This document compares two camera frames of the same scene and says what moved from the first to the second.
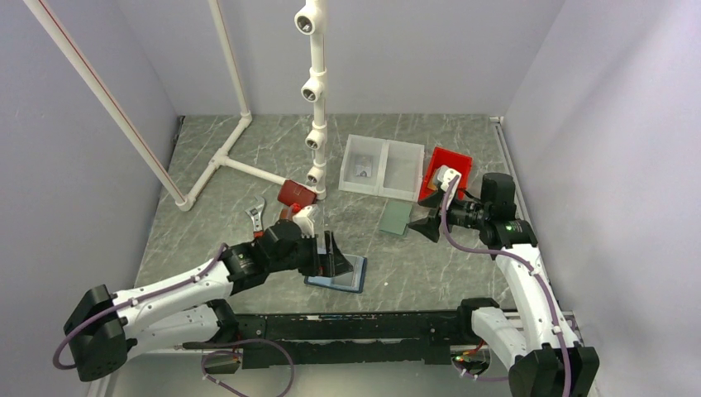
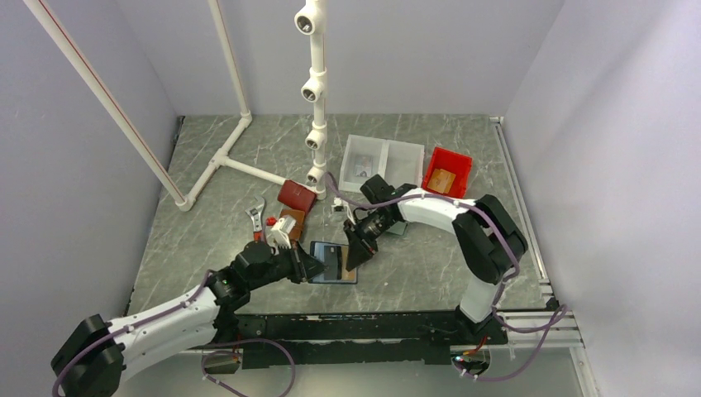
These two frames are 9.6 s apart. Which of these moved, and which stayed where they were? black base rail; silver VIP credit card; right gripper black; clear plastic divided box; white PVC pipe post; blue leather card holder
Moved: blue leather card holder; right gripper black
Stayed: white PVC pipe post; black base rail; clear plastic divided box; silver VIP credit card
